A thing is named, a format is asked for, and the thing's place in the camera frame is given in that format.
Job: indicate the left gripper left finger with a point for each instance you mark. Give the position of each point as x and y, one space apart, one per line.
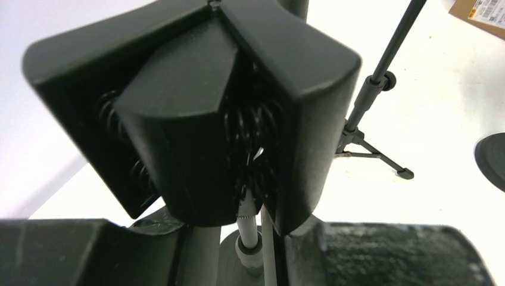
88 252

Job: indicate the brown cardboard box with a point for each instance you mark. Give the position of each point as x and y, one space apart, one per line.
487 15

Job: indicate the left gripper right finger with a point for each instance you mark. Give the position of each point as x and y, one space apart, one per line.
320 253

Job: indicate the clip mic stand round base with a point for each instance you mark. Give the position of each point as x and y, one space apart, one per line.
186 108

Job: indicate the tripod shock mount stand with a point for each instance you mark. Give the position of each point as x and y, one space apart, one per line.
352 142

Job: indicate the shock mount stand round base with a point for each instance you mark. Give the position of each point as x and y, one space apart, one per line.
489 156

